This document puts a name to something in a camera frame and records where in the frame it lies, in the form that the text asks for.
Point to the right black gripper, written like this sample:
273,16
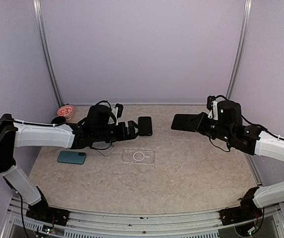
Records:
200,128

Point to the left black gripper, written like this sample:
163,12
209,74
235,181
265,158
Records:
124,134

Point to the black phone with silver edge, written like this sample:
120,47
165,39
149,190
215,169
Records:
145,126

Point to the clear magsafe phone case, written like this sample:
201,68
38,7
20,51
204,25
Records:
138,156

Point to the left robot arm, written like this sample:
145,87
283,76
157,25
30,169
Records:
100,125

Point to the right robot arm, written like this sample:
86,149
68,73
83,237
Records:
225,122

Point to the frosted clear phone case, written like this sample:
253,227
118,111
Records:
107,151

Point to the teal green phone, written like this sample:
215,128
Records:
71,157

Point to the red white patterned bowl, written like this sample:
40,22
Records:
66,111

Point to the black cup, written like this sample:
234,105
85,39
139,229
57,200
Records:
58,120

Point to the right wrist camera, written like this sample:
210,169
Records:
211,103

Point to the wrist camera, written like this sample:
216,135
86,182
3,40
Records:
211,103
117,110

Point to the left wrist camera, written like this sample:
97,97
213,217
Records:
117,110

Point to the right aluminium frame post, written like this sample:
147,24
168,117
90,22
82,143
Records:
240,48

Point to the aluminium frame post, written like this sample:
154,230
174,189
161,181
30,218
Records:
42,32
240,48

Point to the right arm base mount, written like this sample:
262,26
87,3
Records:
239,214

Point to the front aluminium rail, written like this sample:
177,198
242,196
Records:
86,223

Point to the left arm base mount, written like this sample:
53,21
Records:
52,215

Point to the left aluminium frame post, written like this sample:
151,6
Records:
42,32

